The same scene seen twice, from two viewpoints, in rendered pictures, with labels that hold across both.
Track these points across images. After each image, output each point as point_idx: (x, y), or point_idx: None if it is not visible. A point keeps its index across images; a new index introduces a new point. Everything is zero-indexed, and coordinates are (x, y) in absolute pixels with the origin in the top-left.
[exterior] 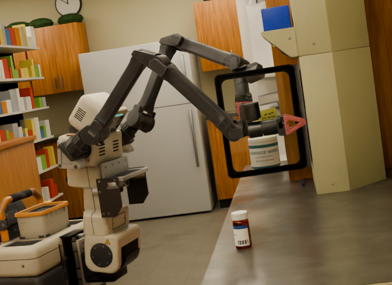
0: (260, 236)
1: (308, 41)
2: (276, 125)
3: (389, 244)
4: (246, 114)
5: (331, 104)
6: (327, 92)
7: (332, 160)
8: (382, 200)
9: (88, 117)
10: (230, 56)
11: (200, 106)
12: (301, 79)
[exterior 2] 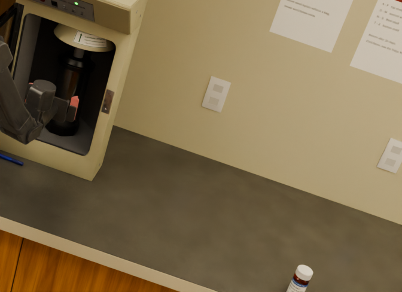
0: (255, 275)
1: (139, 13)
2: (57, 108)
3: (334, 242)
4: (45, 104)
5: (123, 82)
6: (126, 69)
7: (106, 141)
8: (177, 179)
9: None
10: None
11: (11, 105)
12: (118, 57)
